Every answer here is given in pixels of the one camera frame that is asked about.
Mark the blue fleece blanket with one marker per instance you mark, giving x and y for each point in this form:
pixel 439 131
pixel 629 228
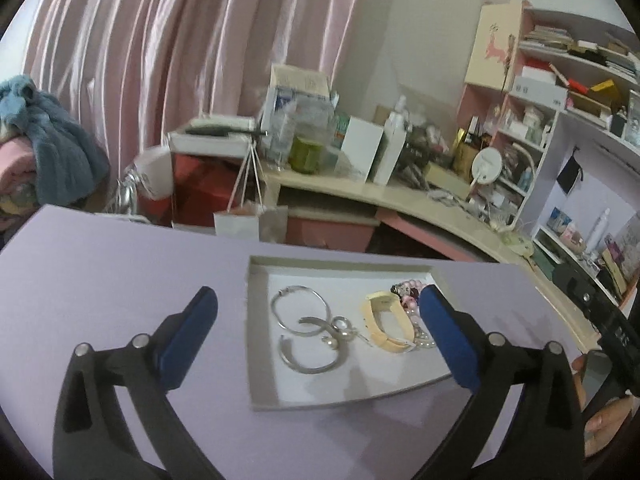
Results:
pixel 55 155

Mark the red box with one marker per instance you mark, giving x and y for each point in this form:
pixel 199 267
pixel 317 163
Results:
pixel 205 185

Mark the white spray bottle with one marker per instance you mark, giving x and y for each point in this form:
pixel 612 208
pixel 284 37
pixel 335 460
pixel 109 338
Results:
pixel 597 232

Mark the grey jewelry tray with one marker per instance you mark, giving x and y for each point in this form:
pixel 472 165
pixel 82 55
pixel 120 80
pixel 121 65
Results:
pixel 315 387

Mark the thin silver bangle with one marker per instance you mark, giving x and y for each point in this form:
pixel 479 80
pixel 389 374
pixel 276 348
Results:
pixel 272 309

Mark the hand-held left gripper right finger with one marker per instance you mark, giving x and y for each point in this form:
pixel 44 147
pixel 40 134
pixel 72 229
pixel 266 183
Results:
pixel 450 340

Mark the pale green hand fan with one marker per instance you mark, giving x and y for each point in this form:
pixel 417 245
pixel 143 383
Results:
pixel 517 244

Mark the cream yellow wrist watch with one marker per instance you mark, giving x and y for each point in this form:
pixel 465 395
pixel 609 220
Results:
pixel 387 342

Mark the white paper bag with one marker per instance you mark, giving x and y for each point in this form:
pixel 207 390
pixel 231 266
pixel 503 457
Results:
pixel 245 227

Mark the beige curved desk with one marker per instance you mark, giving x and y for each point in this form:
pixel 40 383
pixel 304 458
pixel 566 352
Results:
pixel 425 215

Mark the pink curtain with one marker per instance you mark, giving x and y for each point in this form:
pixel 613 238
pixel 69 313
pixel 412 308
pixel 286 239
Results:
pixel 175 50

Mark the white tall bottle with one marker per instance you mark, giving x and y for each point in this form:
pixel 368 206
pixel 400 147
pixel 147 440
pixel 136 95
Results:
pixel 391 150

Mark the pink white bookshelf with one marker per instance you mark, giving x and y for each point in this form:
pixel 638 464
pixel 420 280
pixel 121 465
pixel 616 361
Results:
pixel 550 75

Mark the person's right hand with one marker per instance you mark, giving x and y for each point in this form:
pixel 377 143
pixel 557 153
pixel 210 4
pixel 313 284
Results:
pixel 607 425

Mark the pink folded blanket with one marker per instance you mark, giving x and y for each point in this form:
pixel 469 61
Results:
pixel 15 165

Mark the cardboard box with bottles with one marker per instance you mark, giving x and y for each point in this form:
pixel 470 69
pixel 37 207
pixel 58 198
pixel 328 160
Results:
pixel 295 105

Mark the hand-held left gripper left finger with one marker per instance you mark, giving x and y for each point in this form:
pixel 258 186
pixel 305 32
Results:
pixel 190 332

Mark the green glass jar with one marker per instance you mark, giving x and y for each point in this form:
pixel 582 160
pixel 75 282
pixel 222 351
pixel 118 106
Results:
pixel 306 156

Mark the white cup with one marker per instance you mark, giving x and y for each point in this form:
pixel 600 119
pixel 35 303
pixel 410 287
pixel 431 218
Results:
pixel 152 172

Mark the silver foil wrap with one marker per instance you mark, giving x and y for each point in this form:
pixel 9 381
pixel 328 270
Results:
pixel 122 192

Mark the round white mirror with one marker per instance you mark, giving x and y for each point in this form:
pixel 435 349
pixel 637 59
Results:
pixel 486 167

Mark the white square box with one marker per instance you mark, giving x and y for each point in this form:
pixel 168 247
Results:
pixel 361 150

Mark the white flat stack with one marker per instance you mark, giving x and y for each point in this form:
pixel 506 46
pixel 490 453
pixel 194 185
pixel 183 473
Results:
pixel 215 132

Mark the black hanging pouch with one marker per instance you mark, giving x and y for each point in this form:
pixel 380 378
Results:
pixel 569 175

